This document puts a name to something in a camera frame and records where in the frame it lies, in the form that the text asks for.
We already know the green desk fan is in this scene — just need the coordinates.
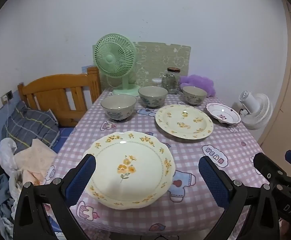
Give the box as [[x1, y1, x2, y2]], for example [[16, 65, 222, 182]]
[[93, 34, 139, 96]]

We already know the round yellow floral plate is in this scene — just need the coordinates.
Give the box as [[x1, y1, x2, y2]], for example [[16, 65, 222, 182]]
[[155, 105, 214, 140]]

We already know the peach cloth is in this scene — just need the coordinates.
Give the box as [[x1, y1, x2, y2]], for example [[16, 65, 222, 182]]
[[14, 139, 57, 185]]

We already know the cotton swab container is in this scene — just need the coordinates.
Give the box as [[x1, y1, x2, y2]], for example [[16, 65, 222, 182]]
[[152, 77, 162, 86]]

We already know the purple plush toy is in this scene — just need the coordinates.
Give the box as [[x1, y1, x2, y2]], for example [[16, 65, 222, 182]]
[[180, 74, 216, 97]]

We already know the wall power socket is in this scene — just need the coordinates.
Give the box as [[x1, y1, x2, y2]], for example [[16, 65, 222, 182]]
[[1, 90, 13, 105]]

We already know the scalloped yellow floral plate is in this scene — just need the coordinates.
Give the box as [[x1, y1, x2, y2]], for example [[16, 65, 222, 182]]
[[85, 131, 175, 210]]

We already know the glass jar with lid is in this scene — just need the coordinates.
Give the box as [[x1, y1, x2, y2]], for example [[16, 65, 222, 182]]
[[161, 67, 180, 94]]

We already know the white floor fan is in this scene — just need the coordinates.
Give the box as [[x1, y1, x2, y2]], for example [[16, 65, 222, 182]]
[[239, 90, 273, 131]]

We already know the grey plaid pillow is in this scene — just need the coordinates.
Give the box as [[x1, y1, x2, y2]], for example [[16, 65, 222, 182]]
[[2, 101, 60, 152]]

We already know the white plastic bag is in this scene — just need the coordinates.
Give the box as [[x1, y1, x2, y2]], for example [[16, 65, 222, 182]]
[[0, 138, 18, 177]]

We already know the white red-rimmed plate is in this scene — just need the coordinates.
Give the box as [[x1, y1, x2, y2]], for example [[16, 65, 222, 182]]
[[206, 102, 241, 125]]

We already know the floral ceramic bowl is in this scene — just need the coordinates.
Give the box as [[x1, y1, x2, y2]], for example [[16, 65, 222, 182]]
[[182, 86, 207, 106], [138, 86, 168, 108], [100, 94, 137, 121]]

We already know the blue bed sheet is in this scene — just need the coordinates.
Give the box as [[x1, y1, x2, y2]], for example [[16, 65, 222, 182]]
[[52, 127, 76, 153]]

